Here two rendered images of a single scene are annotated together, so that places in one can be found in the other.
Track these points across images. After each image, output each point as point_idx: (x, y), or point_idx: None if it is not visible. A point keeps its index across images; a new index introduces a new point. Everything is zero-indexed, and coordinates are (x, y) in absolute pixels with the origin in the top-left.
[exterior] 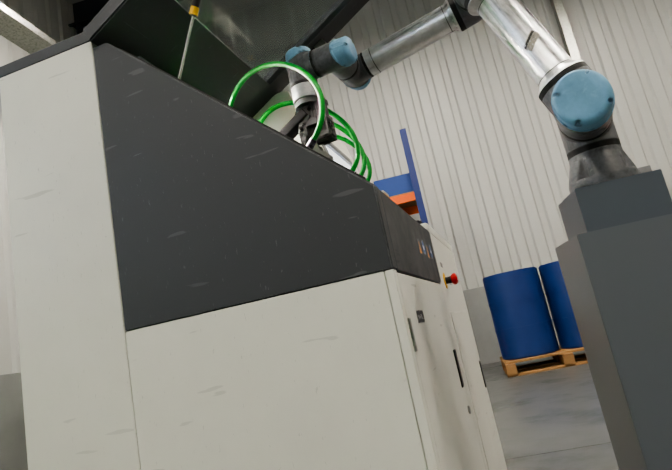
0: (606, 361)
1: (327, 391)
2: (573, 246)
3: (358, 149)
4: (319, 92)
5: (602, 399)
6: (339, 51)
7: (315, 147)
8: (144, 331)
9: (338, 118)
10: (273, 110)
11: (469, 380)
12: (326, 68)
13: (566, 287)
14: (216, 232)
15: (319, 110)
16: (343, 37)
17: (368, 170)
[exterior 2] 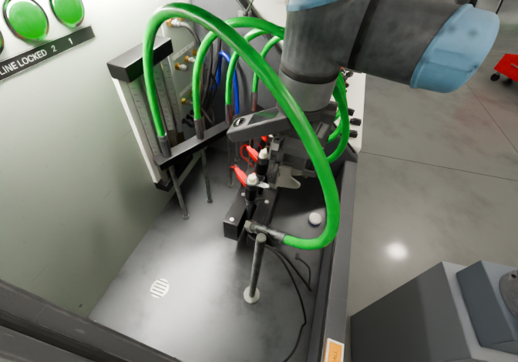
0: (408, 341)
1: None
2: (459, 333)
3: (341, 152)
4: (332, 233)
5: (388, 304)
6: (439, 78)
7: (285, 172)
8: None
9: (338, 104)
10: (237, 27)
11: None
12: (377, 76)
13: (423, 273)
14: None
15: (315, 243)
16: (488, 38)
17: (338, 114)
